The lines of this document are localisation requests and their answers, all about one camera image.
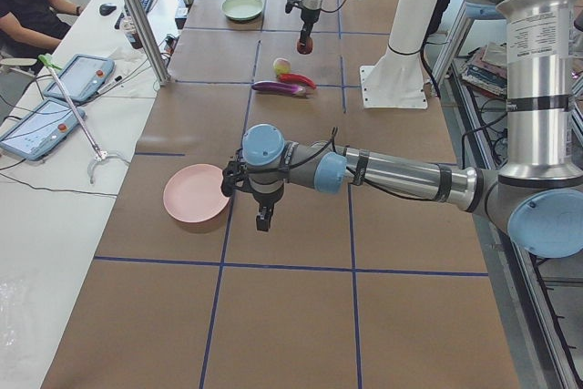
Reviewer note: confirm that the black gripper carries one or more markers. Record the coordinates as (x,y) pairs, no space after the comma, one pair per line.
(309,15)
(266,200)

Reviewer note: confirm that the red pomegranate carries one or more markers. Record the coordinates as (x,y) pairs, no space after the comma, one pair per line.
(304,48)

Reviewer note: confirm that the pale green pink peach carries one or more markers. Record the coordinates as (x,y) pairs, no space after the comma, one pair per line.
(281,66)

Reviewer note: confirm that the red chili pepper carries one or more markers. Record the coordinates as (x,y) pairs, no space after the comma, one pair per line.
(292,78)

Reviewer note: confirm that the purple eggplant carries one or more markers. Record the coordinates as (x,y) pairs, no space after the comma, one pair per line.
(279,88)

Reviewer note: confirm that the green plate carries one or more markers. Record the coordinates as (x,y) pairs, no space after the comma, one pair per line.
(242,10)

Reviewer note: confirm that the pink plate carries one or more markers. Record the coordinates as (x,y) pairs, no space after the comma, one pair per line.
(194,195)

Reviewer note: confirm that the black computer mouse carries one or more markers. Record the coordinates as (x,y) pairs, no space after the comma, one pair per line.
(107,9)

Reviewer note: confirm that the upper teach pendant tablet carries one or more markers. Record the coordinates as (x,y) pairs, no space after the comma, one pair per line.
(84,75)

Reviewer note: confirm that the teach pendant tablet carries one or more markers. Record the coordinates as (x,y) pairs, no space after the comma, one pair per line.
(84,75)
(36,134)

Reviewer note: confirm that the lower teach pendant tablet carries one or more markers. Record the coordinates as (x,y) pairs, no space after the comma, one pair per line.
(36,134)

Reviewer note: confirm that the reacher grabber tool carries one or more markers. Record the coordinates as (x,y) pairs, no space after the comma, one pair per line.
(101,155)

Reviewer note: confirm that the seated person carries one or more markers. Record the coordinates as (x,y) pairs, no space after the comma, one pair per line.
(30,28)

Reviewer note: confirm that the white metal base plate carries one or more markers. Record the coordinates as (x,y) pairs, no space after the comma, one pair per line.
(400,88)

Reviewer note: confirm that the aluminium frame post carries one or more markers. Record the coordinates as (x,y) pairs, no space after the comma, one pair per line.
(150,45)

